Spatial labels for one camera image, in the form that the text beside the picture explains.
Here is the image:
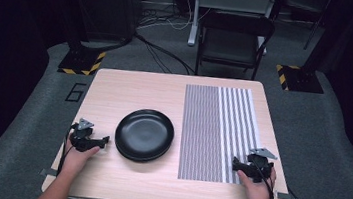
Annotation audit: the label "black floor cable bundle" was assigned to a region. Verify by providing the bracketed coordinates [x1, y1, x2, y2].
[130, 31, 199, 77]

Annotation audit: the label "black cabinet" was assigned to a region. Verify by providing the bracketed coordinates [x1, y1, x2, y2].
[60, 0, 145, 49]

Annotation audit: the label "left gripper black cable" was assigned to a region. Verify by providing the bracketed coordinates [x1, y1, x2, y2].
[55, 121, 79, 178]

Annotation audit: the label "white floor cables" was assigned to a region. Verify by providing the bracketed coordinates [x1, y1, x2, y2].
[137, 0, 212, 38]

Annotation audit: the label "black folding chair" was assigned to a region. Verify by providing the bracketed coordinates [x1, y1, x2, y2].
[192, 8, 277, 84]

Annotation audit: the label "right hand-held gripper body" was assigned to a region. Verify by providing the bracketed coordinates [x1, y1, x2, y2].
[243, 145, 280, 186]

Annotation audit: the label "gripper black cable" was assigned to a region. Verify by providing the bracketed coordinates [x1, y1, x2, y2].
[248, 160, 280, 199]
[55, 121, 79, 178]

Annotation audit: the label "person's left hand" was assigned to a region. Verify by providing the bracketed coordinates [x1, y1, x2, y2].
[60, 138, 102, 181]

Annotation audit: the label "white desk frame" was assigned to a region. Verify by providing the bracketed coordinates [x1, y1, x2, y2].
[186, 0, 278, 56]

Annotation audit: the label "black stand pole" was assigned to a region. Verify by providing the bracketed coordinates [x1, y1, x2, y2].
[302, 0, 353, 77]

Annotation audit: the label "grey striped placemat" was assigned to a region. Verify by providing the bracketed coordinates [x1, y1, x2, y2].
[175, 82, 269, 189]

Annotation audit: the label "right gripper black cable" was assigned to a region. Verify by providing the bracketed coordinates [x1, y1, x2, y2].
[248, 160, 280, 199]

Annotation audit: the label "black base with hazard tape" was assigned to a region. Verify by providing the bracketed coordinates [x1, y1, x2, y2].
[56, 39, 108, 79]
[272, 63, 327, 96]

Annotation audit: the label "person's right hand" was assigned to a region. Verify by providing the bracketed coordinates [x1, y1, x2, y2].
[234, 162, 279, 199]

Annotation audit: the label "grey tape strip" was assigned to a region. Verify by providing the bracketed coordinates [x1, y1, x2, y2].
[39, 167, 62, 179]
[275, 190, 303, 199]

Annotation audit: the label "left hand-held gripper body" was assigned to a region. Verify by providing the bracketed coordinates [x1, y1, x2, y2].
[67, 116, 100, 155]

